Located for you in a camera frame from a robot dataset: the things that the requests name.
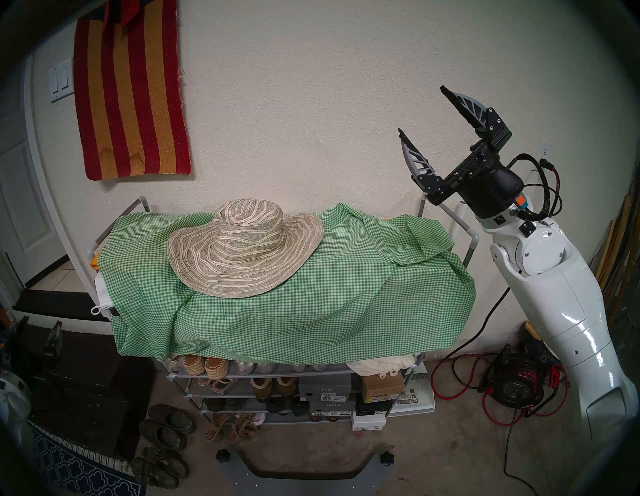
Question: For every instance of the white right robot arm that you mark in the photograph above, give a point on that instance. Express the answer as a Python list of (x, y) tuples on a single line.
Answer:
[(565, 300)]

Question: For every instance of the white light switch plate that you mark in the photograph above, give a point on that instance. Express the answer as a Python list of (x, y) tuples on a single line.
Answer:
[(61, 82)]

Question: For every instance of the dark brown slipper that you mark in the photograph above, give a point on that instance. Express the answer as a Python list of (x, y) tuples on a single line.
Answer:
[(162, 435), (172, 419)]

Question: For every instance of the brown cardboard box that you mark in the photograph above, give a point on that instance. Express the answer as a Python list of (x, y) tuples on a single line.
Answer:
[(381, 387)]

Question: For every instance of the silver shoe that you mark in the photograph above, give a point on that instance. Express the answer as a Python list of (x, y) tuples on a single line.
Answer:
[(245, 367), (265, 367)]

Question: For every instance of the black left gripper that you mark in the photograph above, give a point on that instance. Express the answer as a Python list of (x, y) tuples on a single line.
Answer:
[(15, 355)]

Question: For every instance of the large grey shoe box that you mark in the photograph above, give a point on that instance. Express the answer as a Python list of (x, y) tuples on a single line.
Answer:
[(325, 386)]

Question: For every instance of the leaning wooden plank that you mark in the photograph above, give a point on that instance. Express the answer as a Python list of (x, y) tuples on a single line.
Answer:
[(622, 235), (607, 250)]

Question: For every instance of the tan suede boot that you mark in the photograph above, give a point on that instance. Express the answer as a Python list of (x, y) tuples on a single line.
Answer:
[(286, 387), (261, 389)]

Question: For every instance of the white bag with loop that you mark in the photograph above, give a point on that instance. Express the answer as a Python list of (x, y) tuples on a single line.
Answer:
[(102, 295)]

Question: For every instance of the yellow folded item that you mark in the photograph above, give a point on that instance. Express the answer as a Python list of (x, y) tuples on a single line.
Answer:
[(95, 260)]

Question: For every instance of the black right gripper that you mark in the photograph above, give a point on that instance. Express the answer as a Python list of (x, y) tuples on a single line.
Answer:
[(492, 190)]

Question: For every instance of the red yellow striped wall flag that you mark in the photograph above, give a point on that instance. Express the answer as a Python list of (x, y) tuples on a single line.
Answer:
[(130, 100)]

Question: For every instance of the white panelled door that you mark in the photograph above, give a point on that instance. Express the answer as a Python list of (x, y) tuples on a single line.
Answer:
[(25, 215)]

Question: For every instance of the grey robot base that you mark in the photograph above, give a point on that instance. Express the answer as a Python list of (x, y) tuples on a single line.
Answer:
[(230, 482)]

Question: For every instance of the white pink sneaker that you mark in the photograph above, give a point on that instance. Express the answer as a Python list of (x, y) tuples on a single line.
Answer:
[(257, 417)]

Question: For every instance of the green checked cloth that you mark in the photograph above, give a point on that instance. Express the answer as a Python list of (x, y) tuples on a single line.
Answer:
[(325, 300)]

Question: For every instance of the striped straw sun hat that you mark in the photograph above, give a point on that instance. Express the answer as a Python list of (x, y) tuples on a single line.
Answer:
[(240, 250)]

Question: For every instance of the small white box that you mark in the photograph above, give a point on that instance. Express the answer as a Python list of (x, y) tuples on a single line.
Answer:
[(369, 421)]

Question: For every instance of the black shoe box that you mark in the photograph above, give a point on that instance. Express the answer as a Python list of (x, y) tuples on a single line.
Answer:
[(372, 409)]

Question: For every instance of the white wall outlet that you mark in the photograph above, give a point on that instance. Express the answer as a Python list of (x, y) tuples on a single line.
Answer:
[(546, 149)]

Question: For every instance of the grey metal shoe rack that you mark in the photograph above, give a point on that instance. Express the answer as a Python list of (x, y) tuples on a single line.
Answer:
[(473, 235)]

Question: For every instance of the tan espadrille shoe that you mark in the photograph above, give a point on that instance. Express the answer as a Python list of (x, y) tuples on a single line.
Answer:
[(194, 364), (216, 367)]

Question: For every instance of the blue patterned rug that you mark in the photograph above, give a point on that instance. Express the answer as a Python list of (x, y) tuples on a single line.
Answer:
[(75, 470)]

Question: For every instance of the grey labelled shoe box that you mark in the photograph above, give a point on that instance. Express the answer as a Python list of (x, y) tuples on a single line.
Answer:
[(332, 406)]

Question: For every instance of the white plastic tube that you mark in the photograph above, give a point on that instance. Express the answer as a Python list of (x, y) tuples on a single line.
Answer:
[(463, 212)]

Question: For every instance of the cream fabric bag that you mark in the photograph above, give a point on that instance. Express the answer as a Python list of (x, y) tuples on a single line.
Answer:
[(380, 365)]

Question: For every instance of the black base knob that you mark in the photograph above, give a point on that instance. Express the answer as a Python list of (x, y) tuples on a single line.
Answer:
[(223, 455), (386, 458)]

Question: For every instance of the flat white box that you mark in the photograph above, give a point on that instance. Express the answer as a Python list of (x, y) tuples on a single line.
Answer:
[(417, 397)]

